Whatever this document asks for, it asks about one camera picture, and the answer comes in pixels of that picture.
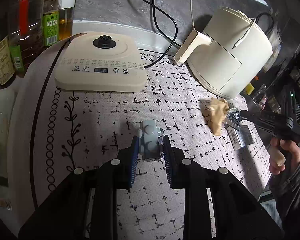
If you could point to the oil bottle red handle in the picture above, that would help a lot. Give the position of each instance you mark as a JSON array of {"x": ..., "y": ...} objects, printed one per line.
[{"x": 25, "y": 32}]

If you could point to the white cap oil bottle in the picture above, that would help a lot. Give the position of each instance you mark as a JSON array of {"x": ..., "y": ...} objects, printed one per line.
[{"x": 66, "y": 14}]

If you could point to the steel kitchen sink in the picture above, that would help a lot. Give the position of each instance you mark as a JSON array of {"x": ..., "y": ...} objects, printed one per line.
[{"x": 253, "y": 107}]

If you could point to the silver foil wrapper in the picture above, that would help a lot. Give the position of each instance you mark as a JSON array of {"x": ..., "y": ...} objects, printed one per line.
[{"x": 233, "y": 118}]

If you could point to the brown paper piece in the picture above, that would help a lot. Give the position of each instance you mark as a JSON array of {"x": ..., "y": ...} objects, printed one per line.
[{"x": 214, "y": 111}]

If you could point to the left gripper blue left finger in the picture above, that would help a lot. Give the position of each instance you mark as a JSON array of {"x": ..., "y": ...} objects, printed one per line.
[{"x": 119, "y": 173}]

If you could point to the beige induction cooker base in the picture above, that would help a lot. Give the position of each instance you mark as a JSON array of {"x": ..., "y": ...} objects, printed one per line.
[{"x": 101, "y": 62}]

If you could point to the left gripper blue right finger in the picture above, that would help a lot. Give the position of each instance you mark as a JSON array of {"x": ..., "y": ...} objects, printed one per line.
[{"x": 182, "y": 172}]

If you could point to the white air fryer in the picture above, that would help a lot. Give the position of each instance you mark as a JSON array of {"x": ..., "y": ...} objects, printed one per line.
[{"x": 228, "y": 54}]

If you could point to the patterned white tablecloth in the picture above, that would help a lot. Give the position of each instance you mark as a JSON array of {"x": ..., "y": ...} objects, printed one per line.
[{"x": 54, "y": 131}]

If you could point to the dark label bottle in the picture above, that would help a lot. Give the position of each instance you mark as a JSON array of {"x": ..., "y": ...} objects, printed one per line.
[{"x": 7, "y": 69}]

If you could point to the white blue medicine box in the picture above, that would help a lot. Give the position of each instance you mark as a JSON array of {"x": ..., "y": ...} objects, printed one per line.
[{"x": 240, "y": 138}]

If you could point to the yellow sponge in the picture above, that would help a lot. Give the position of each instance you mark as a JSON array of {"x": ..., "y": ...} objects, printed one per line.
[{"x": 249, "y": 89}]

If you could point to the green label sauce bottle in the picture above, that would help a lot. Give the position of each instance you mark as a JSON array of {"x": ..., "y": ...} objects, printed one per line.
[{"x": 51, "y": 21}]

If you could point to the person's right hand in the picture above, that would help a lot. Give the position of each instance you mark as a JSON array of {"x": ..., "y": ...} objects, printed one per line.
[{"x": 290, "y": 150}]

